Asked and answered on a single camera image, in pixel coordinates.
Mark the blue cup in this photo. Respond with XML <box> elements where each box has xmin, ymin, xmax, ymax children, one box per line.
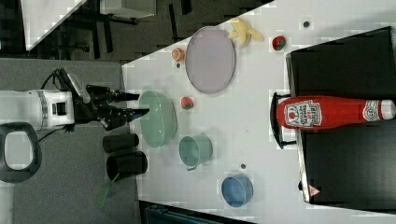
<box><xmin>220</xmin><ymin>175</ymin><xmax>254</xmax><ymax>208</ymax></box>

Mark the strawberry toy near oven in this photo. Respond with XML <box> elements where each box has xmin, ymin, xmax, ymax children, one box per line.
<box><xmin>272</xmin><ymin>35</ymin><xmax>287</xmax><ymax>50</ymax></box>

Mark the strawberry toy near bowl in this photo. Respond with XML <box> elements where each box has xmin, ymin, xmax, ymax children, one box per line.
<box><xmin>181</xmin><ymin>97</ymin><xmax>194</xmax><ymax>110</ymax></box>

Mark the red plush ketchup bottle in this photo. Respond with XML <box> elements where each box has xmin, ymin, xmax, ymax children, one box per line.
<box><xmin>276</xmin><ymin>96</ymin><xmax>395</xmax><ymax>130</ymax></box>

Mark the black cylinder cup lower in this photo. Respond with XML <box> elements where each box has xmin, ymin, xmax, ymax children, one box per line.
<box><xmin>106</xmin><ymin>151</ymin><xmax>149</xmax><ymax>180</ymax></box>

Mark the black oven door handle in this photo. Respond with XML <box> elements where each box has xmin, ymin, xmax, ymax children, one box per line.
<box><xmin>270</xmin><ymin>92</ymin><xmax>297</xmax><ymax>149</ymax></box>

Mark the grey foam mat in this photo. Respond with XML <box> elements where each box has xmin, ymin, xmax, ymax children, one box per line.
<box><xmin>1</xmin><ymin>59</ymin><xmax>141</xmax><ymax>224</ymax></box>

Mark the green mug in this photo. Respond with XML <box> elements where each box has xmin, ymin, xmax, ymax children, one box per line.
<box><xmin>178</xmin><ymin>133</ymin><xmax>213</xmax><ymax>171</ymax></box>

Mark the black cylinder cup upper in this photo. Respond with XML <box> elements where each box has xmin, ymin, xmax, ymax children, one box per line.
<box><xmin>103</xmin><ymin>133</ymin><xmax>140</xmax><ymax>153</ymax></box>

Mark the black toaster oven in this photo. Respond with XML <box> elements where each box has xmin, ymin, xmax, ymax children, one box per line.
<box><xmin>286</xmin><ymin>27</ymin><xmax>396</xmax><ymax>214</ymax></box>

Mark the orange slice toy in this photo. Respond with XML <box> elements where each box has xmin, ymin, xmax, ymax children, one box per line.
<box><xmin>172</xmin><ymin>48</ymin><xmax>185</xmax><ymax>63</ymax></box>

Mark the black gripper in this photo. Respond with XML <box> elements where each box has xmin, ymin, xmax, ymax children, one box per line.
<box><xmin>72</xmin><ymin>85</ymin><xmax>149</xmax><ymax>131</ymax></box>

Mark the black cable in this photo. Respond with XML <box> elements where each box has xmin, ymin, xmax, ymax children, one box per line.
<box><xmin>40</xmin><ymin>68</ymin><xmax>68</xmax><ymax>91</ymax></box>

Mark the black cylinder cup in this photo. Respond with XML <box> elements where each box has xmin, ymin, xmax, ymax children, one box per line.
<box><xmin>103</xmin><ymin>133</ymin><xmax>140</xmax><ymax>153</ymax></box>
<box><xmin>106</xmin><ymin>151</ymin><xmax>149</xmax><ymax>180</ymax></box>

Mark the lilac oval plate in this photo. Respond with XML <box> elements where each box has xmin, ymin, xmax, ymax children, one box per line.
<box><xmin>185</xmin><ymin>26</ymin><xmax>235</xmax><ymax>94</ymax></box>

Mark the peeled banana toy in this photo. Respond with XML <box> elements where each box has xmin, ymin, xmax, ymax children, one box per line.
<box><xmin>228</xmin><ymin>18</ymin><xmax>264</xmax><ymax>49</ymax></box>

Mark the green ribbed bowl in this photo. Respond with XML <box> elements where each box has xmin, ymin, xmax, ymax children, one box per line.
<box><xmin>139</xmin><ymin>91</ymin><xmax>177</xmax><ymax>147</ymax></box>

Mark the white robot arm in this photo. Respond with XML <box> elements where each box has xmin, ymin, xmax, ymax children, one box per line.
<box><xmin>1</xmin><ymin>86</ymin><xmax>149</xmax><ymax>184</ymax></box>

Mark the white side table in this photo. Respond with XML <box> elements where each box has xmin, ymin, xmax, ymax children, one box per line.
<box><xmin>20</xmin><ymin>0</ymin><xmax>88</xmax><ymax>51</ymax></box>

